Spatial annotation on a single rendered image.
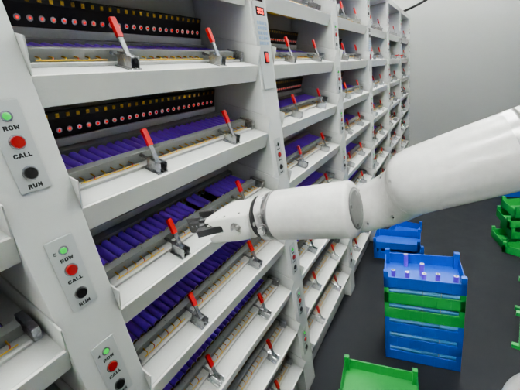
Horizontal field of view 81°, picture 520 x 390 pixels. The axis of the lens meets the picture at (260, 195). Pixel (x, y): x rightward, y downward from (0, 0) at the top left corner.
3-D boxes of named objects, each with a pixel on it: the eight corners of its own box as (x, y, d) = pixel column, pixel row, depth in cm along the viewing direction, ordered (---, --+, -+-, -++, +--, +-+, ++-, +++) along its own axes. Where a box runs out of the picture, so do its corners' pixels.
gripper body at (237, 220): (259, 249, 49) (210, 249, 55) (287, 223, 57) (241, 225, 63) (246, 206, 47) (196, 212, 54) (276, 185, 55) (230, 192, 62)
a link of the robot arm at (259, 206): (272, 251, 48) (258, 251, 50) (295, 226, 55) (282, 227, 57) (257, 202, 46) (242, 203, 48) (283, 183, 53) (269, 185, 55)
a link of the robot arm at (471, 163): (503, 139, 44) (316, 200, 60) (511, 95, 31) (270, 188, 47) (529, 198, 41) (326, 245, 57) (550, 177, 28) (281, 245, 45)
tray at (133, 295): (275, 203, 104) (279, 179, 99) (122, 326, 57) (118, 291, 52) (227, 183, 112) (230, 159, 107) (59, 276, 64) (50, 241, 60)
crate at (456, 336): (455, 310, 143) (456, 296, 140) (463, 343, 126) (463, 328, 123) (386, 301, 156) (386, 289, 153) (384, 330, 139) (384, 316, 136)
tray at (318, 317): (347, 280, 185) (354, 263, 178) (309, 357, 137) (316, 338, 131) (316, 265, 193) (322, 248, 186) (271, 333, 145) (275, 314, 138)
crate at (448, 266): (458, 267, 135) (459, 251, 133) (466, 296, 118) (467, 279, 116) (385, 261, 148) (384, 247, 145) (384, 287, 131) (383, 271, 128)
